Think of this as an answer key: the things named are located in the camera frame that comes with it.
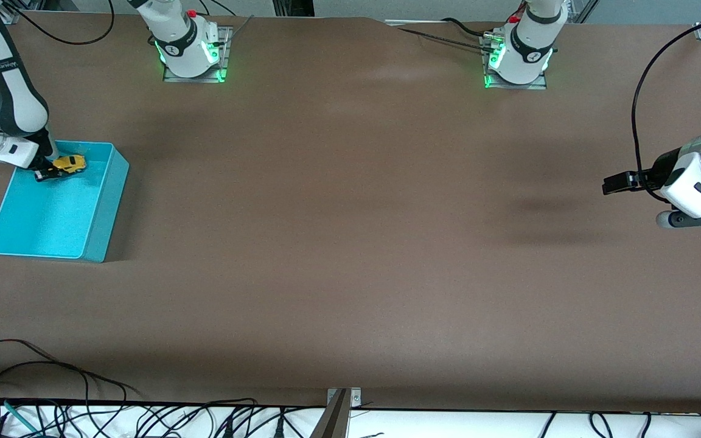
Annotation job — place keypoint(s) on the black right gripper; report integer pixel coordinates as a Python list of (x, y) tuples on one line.
[(44, 159)]

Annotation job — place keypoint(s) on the teal plastic bin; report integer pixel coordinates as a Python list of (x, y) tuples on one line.
[(52, 213)]

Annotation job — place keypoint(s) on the yellow toy beetle car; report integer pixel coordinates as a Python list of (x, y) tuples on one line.
[(70, 163)]

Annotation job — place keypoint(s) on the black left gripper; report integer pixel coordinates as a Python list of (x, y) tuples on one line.
[(661, 170)]

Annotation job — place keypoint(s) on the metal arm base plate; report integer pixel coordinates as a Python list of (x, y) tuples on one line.
[(518, 86), (226, 55)]

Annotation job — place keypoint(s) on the small metal bracket plate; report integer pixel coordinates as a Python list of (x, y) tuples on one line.
[(355, 398)]

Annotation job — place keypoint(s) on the black power plug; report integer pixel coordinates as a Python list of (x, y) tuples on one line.
[(229, 427), (280, 426)]

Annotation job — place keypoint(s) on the black background post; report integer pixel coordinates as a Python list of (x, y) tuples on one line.
[(292, 7)]

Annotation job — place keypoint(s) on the grey metal post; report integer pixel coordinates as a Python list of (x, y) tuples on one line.
[(332, 423)]

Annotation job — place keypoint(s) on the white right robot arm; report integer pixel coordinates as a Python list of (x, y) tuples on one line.
[(10, 97)]

